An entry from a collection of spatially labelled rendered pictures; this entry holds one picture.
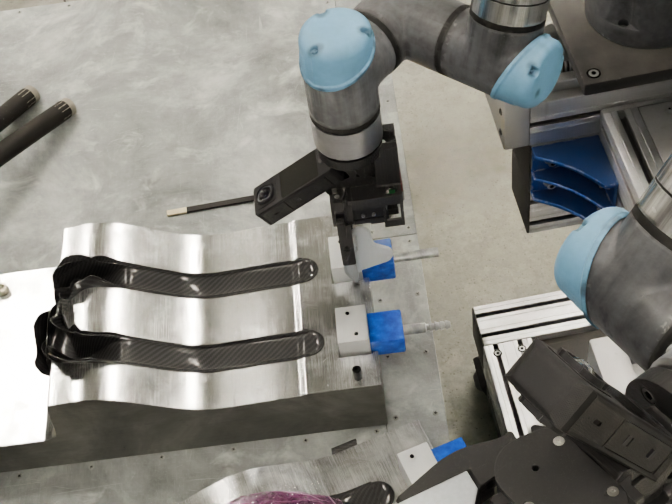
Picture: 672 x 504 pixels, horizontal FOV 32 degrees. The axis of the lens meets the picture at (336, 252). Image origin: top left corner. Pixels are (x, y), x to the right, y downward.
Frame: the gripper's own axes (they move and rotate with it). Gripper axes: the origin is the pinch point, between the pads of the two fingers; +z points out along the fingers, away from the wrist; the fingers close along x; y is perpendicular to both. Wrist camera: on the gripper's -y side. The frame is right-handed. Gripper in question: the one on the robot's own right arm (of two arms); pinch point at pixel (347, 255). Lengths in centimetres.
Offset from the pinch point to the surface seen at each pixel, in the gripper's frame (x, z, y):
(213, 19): 61, 11, -18
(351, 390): -17.7, 2.2, -1.3
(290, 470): -26.3, 3.2, -8.8
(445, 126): 108, 90, 24
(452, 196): 86, 90, 22
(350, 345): -13.3, -0.3, -0.8
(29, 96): 46, 8, -46
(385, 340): -12.8, 0.3, 3.3
